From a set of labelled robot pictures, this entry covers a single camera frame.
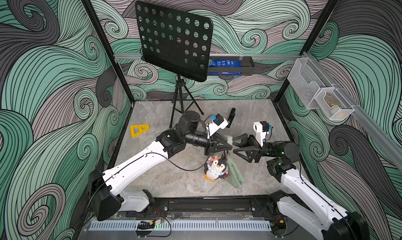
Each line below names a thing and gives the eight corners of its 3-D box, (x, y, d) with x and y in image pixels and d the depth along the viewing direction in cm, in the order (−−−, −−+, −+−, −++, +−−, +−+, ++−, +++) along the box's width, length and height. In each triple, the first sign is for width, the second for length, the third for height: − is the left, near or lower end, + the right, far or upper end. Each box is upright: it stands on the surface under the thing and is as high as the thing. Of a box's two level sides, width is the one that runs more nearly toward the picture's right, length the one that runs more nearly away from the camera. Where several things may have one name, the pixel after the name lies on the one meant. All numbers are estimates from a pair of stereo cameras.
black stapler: (225, 127, 107) (226, 123, 103) (231, 111, 117) (232, 107, 113) (230, 128, 106) (231, 124, 103) (235, 112, 116) (236, 108, 112)
